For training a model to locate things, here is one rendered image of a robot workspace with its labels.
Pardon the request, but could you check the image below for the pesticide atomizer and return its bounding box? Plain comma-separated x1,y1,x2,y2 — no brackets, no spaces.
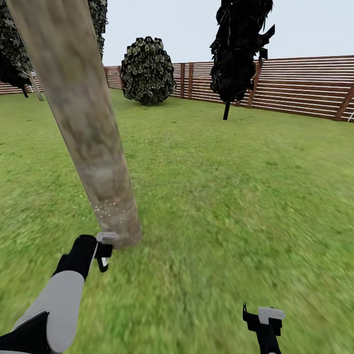
96,257,109,272

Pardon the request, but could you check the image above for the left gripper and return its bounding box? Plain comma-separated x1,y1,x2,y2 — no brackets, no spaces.
94,243,114,259

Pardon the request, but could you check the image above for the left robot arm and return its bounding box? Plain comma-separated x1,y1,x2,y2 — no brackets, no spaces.
0,232,118,354

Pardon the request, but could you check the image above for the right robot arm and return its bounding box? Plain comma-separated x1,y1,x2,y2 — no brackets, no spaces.
242,306,286,354

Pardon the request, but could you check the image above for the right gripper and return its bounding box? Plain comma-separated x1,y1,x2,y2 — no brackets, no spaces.
242,310,283,340

